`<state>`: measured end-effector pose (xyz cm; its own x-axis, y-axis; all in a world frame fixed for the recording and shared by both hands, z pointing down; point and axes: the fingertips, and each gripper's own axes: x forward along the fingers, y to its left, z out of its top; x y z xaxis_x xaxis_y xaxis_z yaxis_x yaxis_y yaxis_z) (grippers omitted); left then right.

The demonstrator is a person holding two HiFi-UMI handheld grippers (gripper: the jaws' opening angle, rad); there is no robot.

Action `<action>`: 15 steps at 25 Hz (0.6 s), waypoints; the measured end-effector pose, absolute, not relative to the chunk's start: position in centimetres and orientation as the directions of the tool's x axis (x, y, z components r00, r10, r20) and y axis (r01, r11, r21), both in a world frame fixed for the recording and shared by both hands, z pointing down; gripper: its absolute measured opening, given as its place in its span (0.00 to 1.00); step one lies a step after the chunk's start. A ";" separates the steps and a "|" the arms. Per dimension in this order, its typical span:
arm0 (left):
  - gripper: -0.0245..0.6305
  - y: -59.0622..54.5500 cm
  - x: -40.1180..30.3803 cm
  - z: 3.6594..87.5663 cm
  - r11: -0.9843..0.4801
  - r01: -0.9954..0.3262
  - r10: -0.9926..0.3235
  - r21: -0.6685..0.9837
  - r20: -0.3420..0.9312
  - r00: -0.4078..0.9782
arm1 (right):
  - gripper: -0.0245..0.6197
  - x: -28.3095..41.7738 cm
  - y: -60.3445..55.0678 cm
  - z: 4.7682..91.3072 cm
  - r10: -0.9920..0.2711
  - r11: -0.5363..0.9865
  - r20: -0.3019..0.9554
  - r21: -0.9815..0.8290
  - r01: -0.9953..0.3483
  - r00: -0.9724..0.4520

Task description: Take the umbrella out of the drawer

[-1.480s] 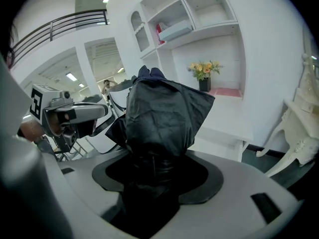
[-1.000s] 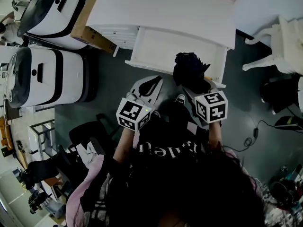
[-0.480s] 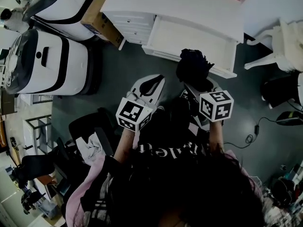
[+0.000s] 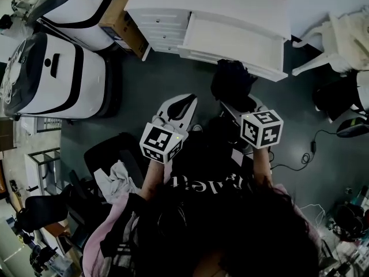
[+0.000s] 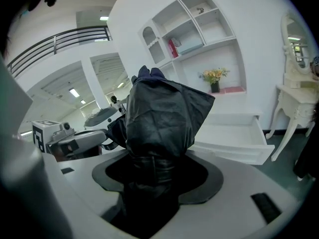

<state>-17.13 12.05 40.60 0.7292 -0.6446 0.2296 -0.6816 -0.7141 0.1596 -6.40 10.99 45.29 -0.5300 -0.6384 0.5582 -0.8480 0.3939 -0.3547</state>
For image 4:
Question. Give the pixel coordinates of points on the brown cardboard box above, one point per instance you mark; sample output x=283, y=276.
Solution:
x=118, y=19

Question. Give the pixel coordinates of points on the person's left forearm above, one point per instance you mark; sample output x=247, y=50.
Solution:
x=154, y=180

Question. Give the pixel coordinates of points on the white black wheeled machine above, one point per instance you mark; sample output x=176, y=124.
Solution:
x=78, y=13
x=54, y=79

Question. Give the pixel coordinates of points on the person's right forearm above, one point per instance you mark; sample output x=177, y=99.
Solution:
x=262, y=166

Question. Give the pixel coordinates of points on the person's pink jacket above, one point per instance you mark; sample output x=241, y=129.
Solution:
x=95, y=241

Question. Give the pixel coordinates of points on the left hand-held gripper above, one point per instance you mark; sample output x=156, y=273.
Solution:
x=158, y=141

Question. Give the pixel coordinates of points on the white crumpled cloth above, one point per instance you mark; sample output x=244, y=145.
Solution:
x=115, y=180

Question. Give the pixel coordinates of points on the white drawer with knob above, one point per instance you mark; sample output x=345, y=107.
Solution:
x=165, y=34
x=158, y=17
x=170, y=46

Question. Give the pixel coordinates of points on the person's black printed shirt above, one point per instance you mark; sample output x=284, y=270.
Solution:
x=207, y=157

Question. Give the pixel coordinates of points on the black mesh office chair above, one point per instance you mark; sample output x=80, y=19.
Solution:
x=43, y=212

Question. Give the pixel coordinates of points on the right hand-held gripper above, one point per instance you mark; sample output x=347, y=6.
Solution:
x=259, y=131

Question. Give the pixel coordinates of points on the black metal frame table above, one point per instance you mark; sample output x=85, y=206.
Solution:
x=43, y=166

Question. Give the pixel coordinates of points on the white carved dressing table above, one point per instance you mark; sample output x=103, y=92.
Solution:
x=343, y=39

